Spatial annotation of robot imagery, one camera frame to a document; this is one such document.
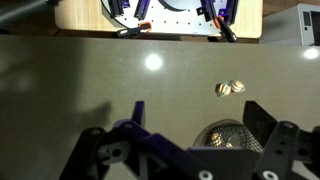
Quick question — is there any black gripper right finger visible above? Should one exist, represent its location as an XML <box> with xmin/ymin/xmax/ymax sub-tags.
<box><xmin>243</xmin><ymin>100</ymin><xmax>320</xmax><ymax>180</ymax></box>

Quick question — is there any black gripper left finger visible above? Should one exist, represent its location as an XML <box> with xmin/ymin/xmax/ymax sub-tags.
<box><xmin>59</xmin><ymin>100</ymin><xmax>154</xmax><ymax>180</ymax></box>

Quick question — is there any white perforated mounting plate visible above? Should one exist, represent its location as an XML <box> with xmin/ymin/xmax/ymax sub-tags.
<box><xmin>100</xmin><ymin>0</ymin><xmax>234</xmax><ymax>36</ymax></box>

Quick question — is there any orange black bar clamp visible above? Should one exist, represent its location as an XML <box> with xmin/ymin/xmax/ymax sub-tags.
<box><xmin>116</xmin><ymin>21</ymin><xmax>153</xmax><ymax>39</ymax></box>
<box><xmin>213</xmin><ymin>15</ymin><xmax>239</xmax><ymax>43</ymax></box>

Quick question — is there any grey computer box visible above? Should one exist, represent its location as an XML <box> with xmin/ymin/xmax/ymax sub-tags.
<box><xmin>259</xmin><ymin>3</ymin><xmax>320</xmax><ymax>47</ymax></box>

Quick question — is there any black wire mesh basket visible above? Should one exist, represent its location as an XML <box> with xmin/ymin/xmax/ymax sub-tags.
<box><xmin>193</xmin><ymin>119</ymin><xmax>265</xmax><ymax>155</ymax></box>

